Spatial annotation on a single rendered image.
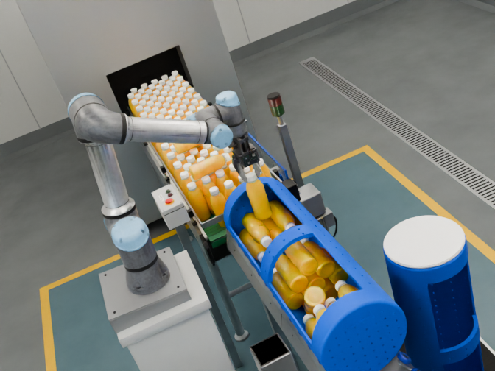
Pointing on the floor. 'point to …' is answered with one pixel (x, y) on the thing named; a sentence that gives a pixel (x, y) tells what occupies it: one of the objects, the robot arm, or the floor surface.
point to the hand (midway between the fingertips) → (250, 176)
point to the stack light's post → (290, 154)
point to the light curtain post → (272, 355)
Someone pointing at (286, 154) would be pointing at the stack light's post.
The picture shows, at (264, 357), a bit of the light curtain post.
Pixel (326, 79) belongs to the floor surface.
